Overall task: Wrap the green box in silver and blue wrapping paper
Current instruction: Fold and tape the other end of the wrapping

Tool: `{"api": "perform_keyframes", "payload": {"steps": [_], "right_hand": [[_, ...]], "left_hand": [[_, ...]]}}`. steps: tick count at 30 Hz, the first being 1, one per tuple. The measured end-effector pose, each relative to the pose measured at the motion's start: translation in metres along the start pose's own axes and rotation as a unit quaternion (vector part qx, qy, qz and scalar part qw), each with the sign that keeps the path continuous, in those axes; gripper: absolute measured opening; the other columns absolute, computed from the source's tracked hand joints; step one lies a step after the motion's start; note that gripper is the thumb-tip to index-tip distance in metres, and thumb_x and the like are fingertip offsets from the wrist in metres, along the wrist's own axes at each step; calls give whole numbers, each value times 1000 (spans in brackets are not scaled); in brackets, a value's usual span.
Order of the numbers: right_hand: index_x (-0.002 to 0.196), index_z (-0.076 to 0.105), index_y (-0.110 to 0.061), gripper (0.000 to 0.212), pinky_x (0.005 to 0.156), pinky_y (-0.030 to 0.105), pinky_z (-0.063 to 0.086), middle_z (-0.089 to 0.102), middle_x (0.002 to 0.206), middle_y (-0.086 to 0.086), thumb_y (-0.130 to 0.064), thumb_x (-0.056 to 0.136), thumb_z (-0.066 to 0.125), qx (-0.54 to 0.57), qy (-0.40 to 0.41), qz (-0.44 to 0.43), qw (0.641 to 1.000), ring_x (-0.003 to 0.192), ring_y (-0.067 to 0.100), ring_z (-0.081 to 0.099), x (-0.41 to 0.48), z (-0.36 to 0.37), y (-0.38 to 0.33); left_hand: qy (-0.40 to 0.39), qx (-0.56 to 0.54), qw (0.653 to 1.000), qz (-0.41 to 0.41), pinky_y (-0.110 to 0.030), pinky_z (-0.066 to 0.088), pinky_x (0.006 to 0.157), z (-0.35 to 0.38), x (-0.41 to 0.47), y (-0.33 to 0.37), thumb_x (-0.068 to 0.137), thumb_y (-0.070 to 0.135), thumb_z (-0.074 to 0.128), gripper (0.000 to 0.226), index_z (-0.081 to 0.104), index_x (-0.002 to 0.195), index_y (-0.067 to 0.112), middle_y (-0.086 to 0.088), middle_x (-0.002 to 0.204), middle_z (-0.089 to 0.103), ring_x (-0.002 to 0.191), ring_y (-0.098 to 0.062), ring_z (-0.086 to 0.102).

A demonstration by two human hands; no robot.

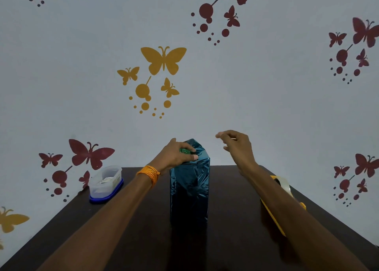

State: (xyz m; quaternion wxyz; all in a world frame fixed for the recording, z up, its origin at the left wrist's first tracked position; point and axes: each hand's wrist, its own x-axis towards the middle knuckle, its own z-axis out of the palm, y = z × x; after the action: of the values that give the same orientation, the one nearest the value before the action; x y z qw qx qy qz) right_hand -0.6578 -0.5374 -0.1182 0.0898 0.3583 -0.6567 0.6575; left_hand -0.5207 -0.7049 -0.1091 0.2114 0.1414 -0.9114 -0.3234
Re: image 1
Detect yellow butterfly wall stickers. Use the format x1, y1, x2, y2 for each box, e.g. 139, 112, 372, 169
0, 46, 188, 250

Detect orange thread wristband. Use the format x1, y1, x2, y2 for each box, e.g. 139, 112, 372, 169
136, 165, 161, 188

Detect maroon butterfly wall stickers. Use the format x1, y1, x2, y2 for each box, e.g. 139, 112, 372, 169
12, 0, 379, 207

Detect person's left hand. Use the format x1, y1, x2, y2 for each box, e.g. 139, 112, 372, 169
149, 138, 199, 175

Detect yellow tape dispenser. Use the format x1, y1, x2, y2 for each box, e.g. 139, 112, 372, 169
260, 175, 307, 238

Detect person's right hand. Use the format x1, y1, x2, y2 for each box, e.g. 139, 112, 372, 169
215, 130, 257, 176

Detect person's right forearm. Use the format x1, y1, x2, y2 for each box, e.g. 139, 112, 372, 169
245, 165, 370, 271

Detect clear plastic container blue lid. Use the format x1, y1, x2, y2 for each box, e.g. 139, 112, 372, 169
88, 165, 124, 205

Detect person's left forearm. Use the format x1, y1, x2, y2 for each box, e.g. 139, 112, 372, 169
36, 173, 154, 271

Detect clear adhesive tape roll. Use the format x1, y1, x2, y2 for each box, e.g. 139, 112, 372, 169
271, 175, 294, 198

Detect blue foil gift box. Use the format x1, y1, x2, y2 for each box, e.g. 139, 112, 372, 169
169, 138, 211, 225

